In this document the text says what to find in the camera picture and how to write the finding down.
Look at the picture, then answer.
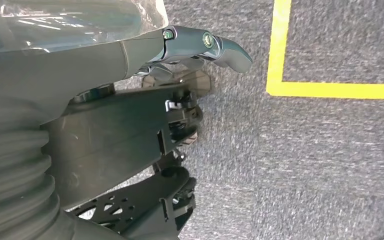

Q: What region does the yellow floor tape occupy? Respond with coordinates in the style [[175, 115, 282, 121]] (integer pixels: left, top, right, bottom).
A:
[[266, 0, 384, 100]]

